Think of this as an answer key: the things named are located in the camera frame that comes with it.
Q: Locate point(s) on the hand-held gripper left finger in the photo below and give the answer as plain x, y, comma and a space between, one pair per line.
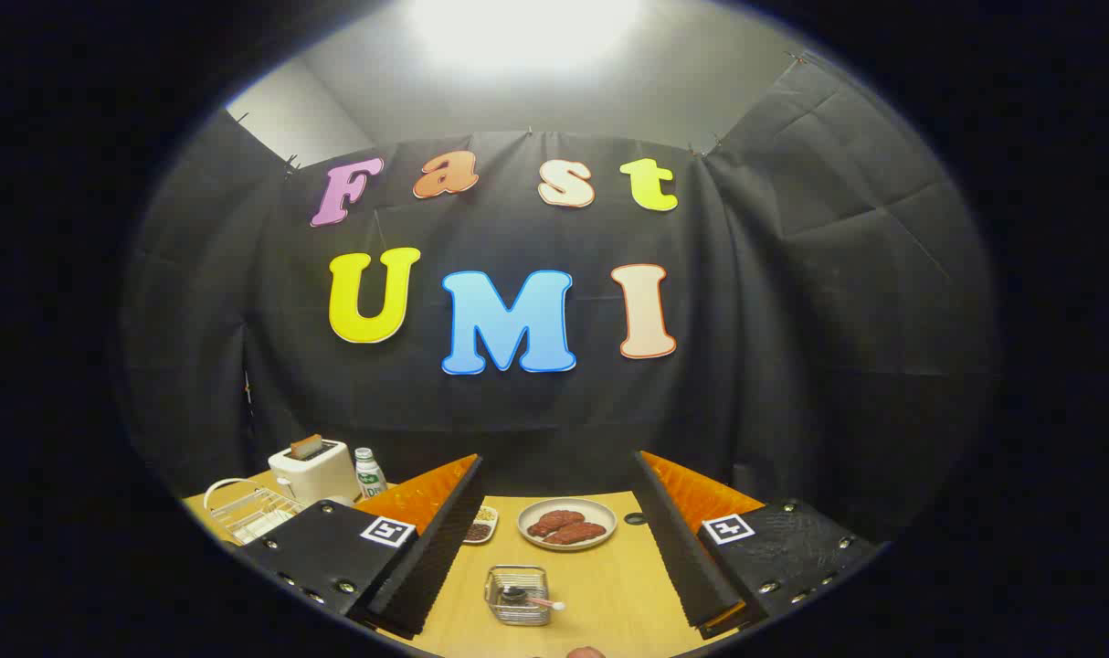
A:
440, 548

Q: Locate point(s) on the toast slice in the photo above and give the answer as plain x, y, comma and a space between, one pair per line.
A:
306, 446

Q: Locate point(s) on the brown meat patty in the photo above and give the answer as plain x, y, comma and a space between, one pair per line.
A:
577, 534
559, 521

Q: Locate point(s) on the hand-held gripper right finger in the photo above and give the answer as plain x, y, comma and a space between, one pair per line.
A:
678, 548

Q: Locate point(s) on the black backdrop cloth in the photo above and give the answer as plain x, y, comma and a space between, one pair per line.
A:
792, 320

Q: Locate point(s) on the white bottle with green label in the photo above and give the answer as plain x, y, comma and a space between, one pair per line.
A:
369, 475

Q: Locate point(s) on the round dish holding meat patties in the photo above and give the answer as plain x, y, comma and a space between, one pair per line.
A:
600, 514

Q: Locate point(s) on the white toaster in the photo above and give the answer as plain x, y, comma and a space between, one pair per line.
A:
322, 473

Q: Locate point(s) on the white divided snack dish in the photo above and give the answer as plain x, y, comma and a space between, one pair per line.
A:
481, 528

